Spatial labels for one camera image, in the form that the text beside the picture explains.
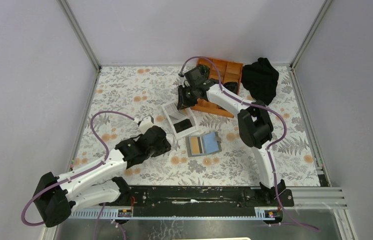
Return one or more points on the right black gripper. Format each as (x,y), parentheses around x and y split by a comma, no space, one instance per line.
(182,102)

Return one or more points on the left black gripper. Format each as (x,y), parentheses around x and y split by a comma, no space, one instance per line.
(164,147)

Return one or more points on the gold credit card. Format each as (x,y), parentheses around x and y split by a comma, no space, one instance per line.
(195,144)

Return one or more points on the grey leather card holder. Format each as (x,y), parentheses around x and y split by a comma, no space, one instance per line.
(211,144)

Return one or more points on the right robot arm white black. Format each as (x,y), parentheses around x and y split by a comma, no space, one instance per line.
(254,125)

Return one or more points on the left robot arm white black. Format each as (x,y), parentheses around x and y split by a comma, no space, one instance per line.
(56,197)

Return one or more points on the white plastic card tray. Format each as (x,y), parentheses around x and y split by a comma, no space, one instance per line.
(182,122)

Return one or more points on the rolled dark sock top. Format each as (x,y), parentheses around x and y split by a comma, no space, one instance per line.
(204,70)

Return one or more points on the rolled dark sock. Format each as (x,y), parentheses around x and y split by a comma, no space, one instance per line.
(232,86)
(204,70)

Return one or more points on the rolled dark sock right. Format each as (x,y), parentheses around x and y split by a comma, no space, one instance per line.
(232,86)

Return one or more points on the floral table mat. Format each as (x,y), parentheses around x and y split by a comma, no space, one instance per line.
(126,92)

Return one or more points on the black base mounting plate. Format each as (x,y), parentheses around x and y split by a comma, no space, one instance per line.
(247,196)

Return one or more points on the black cloth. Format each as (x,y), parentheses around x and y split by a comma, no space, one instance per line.
(261,79)

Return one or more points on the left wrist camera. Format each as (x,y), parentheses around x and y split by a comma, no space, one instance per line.
(145,124)

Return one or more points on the white slotted cable duct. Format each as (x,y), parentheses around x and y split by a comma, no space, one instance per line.
(190,212)

